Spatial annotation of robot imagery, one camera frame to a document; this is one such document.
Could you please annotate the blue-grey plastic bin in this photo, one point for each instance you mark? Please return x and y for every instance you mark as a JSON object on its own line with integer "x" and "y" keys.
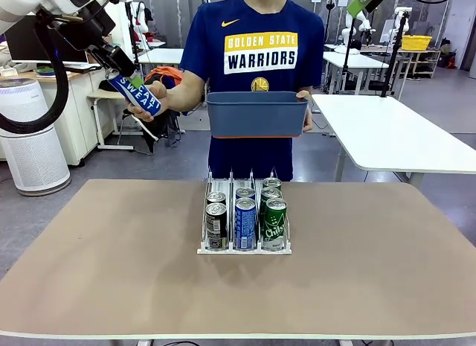
{"x": 256, "y": 115}

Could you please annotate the yellow plastic crate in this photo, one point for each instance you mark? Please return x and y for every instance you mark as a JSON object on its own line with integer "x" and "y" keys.
{"x": 416, "y": 43}

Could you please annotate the black stand pole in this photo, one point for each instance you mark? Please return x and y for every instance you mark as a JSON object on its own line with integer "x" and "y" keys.
{"x": 347, "y": 56}

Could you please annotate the black tripod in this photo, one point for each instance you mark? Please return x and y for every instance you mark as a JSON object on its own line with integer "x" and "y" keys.
{"x": 394, "y": 56}

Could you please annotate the black beverage can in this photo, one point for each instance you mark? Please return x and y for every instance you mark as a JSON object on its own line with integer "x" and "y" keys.
{"x": 216, "y": 227}
{"x": 216, "y": 197}

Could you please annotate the black computer monitor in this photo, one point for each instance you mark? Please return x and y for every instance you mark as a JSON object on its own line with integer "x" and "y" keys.
{"x": 22, "y": 44}

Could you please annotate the person's left hand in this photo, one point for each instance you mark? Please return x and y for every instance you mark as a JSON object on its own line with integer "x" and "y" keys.
{"x": 309, "y": 119}

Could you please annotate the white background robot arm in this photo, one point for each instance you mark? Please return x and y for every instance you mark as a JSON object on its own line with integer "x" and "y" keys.
{"x": 139, "y": 18}
{"x": 399, "y": 18}
{"x": 362, "y": 24}

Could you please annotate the wooden shelf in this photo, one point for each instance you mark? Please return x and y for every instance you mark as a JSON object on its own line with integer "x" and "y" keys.
{"x": 420, "y": 61}

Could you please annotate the black hat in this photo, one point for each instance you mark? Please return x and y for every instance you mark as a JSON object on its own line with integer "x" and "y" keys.
{"x": 104, "y": 85}

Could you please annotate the black jacket on chair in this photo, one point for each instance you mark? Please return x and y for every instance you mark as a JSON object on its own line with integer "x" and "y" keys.
{"x": 163, "y": 126}

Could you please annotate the person's right hand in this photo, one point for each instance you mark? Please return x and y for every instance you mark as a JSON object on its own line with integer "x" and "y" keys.
{"x": 162, "y": 96}

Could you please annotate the person in navy t-shirt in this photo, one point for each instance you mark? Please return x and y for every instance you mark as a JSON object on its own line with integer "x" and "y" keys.
{"x": 256, "y": 26}

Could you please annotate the person's right forearm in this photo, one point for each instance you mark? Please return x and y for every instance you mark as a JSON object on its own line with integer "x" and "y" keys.
{"x": 186, "y": 93}

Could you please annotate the white background table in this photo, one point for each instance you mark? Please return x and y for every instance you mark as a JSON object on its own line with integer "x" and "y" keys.
{"x": 160, "y": 56}
{"x": 357, "y": 61}

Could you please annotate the white monitor desk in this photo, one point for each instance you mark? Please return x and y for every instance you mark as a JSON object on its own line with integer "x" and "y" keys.
{"x": 80, "y": 119}

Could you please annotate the small wooden side table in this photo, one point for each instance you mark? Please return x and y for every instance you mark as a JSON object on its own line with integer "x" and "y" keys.
{"x": 96, "y": 96}

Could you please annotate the white side table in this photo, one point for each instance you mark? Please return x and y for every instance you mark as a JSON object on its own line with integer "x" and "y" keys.
{"x": 390, "y": 130}

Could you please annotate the red fire extinguisher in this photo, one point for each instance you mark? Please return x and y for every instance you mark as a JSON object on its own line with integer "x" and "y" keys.
{"x": 450, "y": 61}

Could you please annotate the green Chilsung cider can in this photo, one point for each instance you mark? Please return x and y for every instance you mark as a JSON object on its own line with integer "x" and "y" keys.
{"x": 272, "y": 182}
{"x": 270, "y": 192}
{"x": 274, "y": 227}

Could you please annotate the white air purifier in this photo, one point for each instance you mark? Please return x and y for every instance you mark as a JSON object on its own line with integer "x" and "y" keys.
{"x": 33, "y": 156}

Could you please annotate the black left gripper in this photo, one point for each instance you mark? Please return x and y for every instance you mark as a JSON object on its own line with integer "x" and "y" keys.
{"x": 89, "y": 29}

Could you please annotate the blue Pocari Sweat can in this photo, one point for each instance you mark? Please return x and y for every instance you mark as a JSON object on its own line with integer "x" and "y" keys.
{"x": 145, "y": 98}
{"x": 245, "y": 227}
{"x": 245, "y": 192}

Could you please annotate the green dish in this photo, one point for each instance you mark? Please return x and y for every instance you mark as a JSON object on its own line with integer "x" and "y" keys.
{"x": 44, "y": 70}

